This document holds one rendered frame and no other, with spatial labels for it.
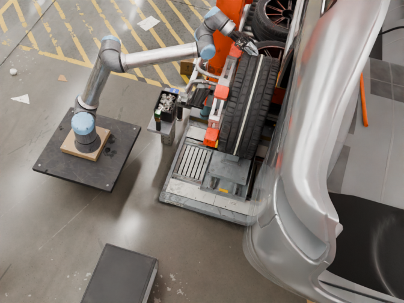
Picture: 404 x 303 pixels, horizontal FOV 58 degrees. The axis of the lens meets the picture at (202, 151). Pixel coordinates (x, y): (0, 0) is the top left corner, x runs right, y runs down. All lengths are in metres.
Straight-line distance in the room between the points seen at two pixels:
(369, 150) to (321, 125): 0.98
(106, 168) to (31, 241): 0.75
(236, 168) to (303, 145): 1.59
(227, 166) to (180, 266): 0.82
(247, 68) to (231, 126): 0.35
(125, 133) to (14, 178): 0.95
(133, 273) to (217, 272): 0.67
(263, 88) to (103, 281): 1.48
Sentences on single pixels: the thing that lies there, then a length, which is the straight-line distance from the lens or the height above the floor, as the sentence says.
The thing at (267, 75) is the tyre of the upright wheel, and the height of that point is 1.17.
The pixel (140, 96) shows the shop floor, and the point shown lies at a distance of 3.50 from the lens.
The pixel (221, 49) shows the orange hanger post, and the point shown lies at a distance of 2.62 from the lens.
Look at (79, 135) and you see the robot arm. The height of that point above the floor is 0.54.
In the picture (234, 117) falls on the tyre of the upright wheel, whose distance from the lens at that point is 2.07.
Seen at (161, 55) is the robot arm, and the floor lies 1.18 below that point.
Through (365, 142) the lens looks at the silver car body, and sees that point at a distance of 2.27.
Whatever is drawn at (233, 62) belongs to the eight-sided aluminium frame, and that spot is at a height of 1.12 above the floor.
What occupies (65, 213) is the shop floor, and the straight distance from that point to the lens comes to 2.97.
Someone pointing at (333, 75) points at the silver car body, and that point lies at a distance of 1.42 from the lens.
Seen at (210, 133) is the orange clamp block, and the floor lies 0.88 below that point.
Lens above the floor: 2.64
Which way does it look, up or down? 57 degrees down
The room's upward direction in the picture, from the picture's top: 9 degrees clockwise
